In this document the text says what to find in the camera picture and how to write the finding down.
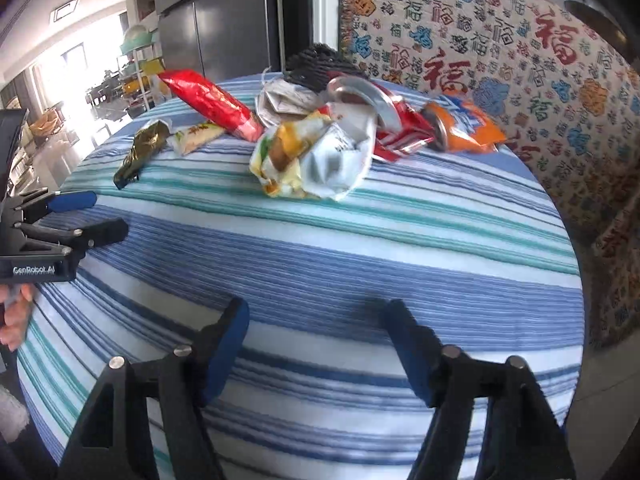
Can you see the white fuzzy cloth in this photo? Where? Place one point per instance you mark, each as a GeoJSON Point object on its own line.
{"type": "Point", "coordinates": [12, 412]}

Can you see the dark green gold wrapper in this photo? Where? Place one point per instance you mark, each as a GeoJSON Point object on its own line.
{"type": "Point", "coordinates": [142, 150]}

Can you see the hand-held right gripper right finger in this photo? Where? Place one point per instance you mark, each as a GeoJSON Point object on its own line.
{"type": "Point", "coordinates": [410, 350]}

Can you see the white fluffy rectangular block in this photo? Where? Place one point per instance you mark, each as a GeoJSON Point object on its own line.
{"type": "Point", "coordinates": [285, 102]}

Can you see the background dining table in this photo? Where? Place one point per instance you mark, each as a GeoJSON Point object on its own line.
{"type": "Point", "coordinates": [102, 92]}

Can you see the orange snack packet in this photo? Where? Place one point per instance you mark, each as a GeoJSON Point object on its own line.
{"type": "Point", "coordinates": [470, 125]}

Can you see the grey refrigerator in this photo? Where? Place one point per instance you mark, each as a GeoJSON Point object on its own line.
{"type": "Point", "coordinates": [225, 35]}

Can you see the white door frame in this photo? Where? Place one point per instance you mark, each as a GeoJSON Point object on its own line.
{"type": "Point", "coordinates": [325, 0]}

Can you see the white storage rack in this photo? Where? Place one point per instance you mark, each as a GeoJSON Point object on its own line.
{"type": "Point", "coordinates": [137, 42]}

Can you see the dark frying pan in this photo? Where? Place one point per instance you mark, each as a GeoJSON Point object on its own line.
{"type": "Point", "coordinates": [595, 22]}

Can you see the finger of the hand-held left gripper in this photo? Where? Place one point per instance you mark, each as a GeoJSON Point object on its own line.
{"type": "Point", "coordinates": [75, 201]}
{"type": "Point", "coordinates": [107, 232]}

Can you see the person's left hand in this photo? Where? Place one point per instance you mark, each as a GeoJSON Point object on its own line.
{"type": "Point", "coordinates": [15, 317]}

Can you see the white yellow snack bag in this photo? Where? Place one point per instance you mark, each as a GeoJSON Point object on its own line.
{"type": "Point", "coordinates": [320, 160]}

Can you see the red snack packet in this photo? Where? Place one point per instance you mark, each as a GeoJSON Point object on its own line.
{"type": "Point", "coordinates": [210, 100]}

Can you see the patterned cloth-covered furniture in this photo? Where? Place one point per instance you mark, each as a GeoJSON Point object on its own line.
{"type": "Point", "coordinates": [500, 60]}

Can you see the ceiling light panel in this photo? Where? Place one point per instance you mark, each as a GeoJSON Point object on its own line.
{"type": "Point", "coordinates": [65, 11]}

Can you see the red silver bag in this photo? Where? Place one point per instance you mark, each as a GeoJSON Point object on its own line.
{"type": "Point", "coordinates": [400, 130]}

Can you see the cream yellow snack wrapper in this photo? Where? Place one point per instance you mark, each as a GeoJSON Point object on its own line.
{"type": "Point", "coordinates": [195, 136]}

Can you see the blue striped tablecloth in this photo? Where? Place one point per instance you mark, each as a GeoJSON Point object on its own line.
{"type": "Point", "coordinates": [325, 240]}

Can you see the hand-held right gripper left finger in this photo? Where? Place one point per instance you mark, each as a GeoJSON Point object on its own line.
{"type": "Point", "coordinates": [227, 345]}

